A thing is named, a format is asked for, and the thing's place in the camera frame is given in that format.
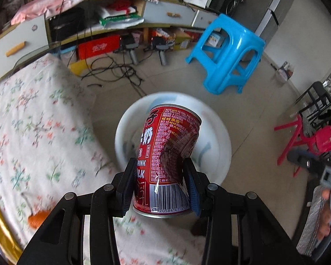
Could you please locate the blue plastic stool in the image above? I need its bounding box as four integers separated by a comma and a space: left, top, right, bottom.
185, 14, 265, 95

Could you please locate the orange peel piece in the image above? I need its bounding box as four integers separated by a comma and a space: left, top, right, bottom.
27, 211, 50, 230

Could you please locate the wooden cabinet with drawers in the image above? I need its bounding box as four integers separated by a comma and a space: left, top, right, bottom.
0, 0, 217, 79

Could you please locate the floral tablecloth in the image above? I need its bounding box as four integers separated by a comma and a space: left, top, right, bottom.
0, 53, 205, 265

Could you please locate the yellow wrapper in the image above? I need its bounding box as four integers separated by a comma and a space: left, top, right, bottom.
0, 209, 23, 264

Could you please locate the white plastic trash bin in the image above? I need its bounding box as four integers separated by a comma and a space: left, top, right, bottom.
115, 92, 232, 185

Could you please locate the person's right hand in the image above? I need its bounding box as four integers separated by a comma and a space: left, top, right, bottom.
317, 189, 331, 241

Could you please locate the red drink can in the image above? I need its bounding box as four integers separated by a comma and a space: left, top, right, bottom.
134, 104, 201, 218

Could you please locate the red box under cabinet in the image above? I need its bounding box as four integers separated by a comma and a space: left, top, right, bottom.
77, 34, 120, 60

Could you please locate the red plastic stool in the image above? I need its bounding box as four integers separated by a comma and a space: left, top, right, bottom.
274, 114, 331, 166

